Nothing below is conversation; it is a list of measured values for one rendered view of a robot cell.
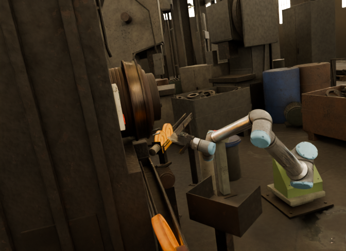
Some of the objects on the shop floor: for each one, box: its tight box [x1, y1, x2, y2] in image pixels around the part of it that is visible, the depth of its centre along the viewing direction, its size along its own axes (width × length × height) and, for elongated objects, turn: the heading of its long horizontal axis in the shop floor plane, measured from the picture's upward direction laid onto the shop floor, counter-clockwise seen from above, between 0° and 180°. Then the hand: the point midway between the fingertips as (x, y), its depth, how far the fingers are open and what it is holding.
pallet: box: [336, 66, 346, 81], centre depth 835 cm, size 120×82×32 cm
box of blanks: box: [171, 86, 252, 140], centre depth 434 cm, size 103×83×77 cm
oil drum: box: [293, 62, 331, 104], centre depth 480 cm, size 59×59×89 cm
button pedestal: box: [208, 130, 237, 199], centre depth 256 cm, size 16×24×62 cm, turn 46°
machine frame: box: [0, 0, 157, 251], centre depth 156 cm, size 73×108×176 cm
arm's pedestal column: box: [261, 192, 334, 220], centre depth 232 cm, size 40×40×8 cm
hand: (168, 138), depth 215 cm, fingers closed
